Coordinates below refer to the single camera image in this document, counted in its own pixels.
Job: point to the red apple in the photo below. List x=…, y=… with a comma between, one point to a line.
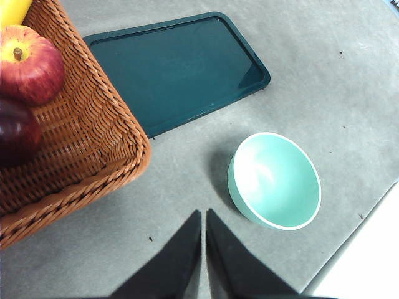
x=31, y=68

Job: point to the brown wicker basket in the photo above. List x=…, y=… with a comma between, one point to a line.
x=87, y=140

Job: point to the dark red plum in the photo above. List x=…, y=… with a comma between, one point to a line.
x=17, y=134

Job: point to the yellow banana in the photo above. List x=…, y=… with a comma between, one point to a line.
x=12, y=11

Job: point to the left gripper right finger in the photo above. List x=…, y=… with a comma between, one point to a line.
x=233, y=271

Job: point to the teal ribbed bowl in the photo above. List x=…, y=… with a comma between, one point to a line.
x=277, y=183

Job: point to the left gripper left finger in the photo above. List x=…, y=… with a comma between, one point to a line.
x=174, y=271

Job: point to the dark rectangular tray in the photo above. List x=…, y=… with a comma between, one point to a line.
x=180, y=74

